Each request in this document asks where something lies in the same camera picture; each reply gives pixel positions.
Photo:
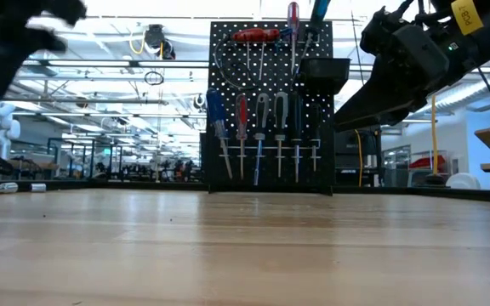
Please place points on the red object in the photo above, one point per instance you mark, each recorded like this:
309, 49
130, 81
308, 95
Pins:
425, 162

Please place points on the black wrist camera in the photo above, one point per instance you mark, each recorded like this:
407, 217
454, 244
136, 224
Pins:
419, 55

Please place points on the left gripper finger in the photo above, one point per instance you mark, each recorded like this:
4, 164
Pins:
11, 59

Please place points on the white round object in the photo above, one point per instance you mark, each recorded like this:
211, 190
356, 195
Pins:
462, 182

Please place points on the black cabinet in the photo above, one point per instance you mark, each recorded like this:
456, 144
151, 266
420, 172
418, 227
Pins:
351, 157

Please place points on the black plastic pegboard bin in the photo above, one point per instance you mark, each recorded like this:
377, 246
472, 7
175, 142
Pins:
323, 74

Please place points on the black aluminium table frame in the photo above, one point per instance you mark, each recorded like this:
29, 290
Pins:
398, 191

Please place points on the black perforated pegboard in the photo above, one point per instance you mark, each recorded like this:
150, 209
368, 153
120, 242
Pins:
236, 170

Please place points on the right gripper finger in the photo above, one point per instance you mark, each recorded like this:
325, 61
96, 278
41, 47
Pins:
377, 106

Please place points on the small chrome socket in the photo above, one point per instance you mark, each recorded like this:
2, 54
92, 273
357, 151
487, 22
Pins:
38, 187

